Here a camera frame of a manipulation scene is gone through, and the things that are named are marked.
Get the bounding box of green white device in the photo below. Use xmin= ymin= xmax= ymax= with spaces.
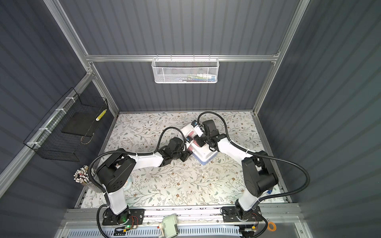
xmin=158 ymin=214 xmax=180 ymax=238

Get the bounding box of white blue tool box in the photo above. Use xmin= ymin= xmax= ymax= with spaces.
xmin=181 ymin=121 xmax=218 ymax=165

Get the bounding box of cup of pencils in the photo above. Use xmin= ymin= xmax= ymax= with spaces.
xmin=73 ymin=165 xmax=102 ymax=193

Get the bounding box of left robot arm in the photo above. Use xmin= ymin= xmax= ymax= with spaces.
xmin=88 ymin=127 xmax=191 ymax=216

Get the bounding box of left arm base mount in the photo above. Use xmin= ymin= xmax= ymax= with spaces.
xmin=102 ymin=208 xmax=145 ymax=226

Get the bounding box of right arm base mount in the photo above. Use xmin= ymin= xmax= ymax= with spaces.
xmin=220 ymin=206 xmax=263 ymax=223

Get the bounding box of black wire side basket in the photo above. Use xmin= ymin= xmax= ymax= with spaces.
xmin=24 ymin=89 xmax=109 ymax=162

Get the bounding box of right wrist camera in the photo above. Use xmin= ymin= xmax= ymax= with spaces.
xmin=191 ymin=120 xmax=204 ymax=137

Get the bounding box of white wire wall basket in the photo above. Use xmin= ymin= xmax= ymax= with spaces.
xmin=151 ymin=59 xmax=220 ymax=84

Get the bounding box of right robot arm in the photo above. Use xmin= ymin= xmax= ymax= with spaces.
xmin=191 ymin=111 xmax=311 ymax=220

